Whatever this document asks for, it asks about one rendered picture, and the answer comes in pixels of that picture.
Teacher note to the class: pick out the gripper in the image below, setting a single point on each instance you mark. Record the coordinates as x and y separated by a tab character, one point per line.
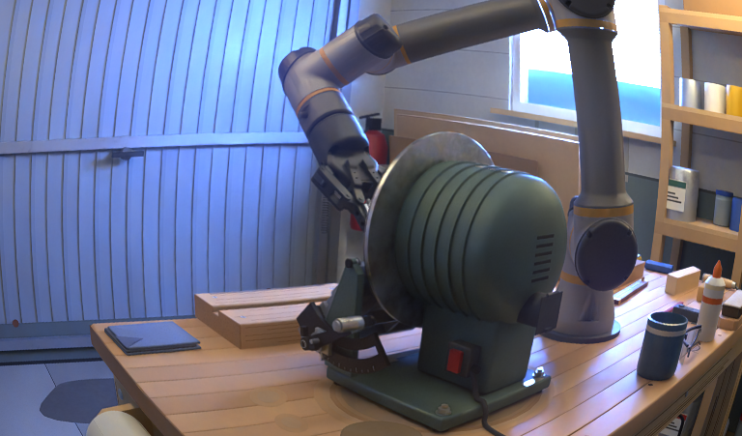
352	163

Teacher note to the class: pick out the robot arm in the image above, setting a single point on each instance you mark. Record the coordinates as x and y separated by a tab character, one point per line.
597	146

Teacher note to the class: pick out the grey sanding disc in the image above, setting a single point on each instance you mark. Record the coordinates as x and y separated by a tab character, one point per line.
385	204

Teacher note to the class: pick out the dark green sander table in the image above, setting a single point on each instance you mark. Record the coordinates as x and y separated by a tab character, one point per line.
352	288

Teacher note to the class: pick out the green disc sander body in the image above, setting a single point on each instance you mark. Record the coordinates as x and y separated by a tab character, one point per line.
481	262

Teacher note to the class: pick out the red fire extinguisher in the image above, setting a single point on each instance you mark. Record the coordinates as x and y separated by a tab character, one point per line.
378	143

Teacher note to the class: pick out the long wooden board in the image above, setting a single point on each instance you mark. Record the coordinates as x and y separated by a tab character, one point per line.
261	297

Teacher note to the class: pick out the small black knob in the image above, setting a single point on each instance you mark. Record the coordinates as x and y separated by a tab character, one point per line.
310	342

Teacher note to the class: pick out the thick wooden board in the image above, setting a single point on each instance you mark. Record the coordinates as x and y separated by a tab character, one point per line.
261	326

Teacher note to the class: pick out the leaning plywood sheets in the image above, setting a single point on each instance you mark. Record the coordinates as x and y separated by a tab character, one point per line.
539	152

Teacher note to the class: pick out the ribbed garage door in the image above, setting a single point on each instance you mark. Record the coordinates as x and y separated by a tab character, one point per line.
145	146

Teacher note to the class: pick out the window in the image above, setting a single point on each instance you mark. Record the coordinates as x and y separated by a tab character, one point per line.
539	76

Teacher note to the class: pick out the black dust port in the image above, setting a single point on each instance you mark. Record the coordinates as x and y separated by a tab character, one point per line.
542	311

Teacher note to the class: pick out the blue-grey sandpaper stack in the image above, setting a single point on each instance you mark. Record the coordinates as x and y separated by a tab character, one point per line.
152	336

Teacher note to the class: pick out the wooden strip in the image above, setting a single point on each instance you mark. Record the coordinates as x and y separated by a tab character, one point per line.
630	291

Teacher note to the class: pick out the blue sanding block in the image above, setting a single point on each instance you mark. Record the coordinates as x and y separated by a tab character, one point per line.
659	266

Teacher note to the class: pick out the wooden shelf unit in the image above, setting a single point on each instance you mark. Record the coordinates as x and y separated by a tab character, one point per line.
672	146

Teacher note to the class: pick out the cream roll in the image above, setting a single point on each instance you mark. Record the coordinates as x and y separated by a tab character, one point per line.
116	424

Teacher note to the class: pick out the silver labelled canister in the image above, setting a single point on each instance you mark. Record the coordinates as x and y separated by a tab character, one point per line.
684	195

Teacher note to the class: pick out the small wooden block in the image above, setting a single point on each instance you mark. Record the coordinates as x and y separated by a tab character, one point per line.
682	280

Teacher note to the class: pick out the dark blue mug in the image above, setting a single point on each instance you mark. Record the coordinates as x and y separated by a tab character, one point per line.
661	349

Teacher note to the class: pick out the silver tin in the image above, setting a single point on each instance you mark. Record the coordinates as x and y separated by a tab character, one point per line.
690	94

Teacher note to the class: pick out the grey jar blue lid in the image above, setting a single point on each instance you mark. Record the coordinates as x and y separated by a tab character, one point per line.
722	208

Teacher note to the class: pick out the safety glasses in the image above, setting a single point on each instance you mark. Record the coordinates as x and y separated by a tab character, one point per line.
692	340

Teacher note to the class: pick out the white tin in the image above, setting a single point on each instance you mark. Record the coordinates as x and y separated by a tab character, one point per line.
714	97

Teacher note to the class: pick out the white glue bottle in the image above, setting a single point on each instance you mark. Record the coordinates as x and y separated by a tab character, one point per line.
710	308

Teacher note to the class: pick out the yellow tin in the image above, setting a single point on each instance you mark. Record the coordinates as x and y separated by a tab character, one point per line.
734	101

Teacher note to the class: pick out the dark wooden block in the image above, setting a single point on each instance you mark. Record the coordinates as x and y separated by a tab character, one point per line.
733	308

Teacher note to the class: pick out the black scale bracket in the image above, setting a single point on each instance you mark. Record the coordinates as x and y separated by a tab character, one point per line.
359	360

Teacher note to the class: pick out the red rocker switch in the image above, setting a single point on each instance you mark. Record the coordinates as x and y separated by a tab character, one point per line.
455	361

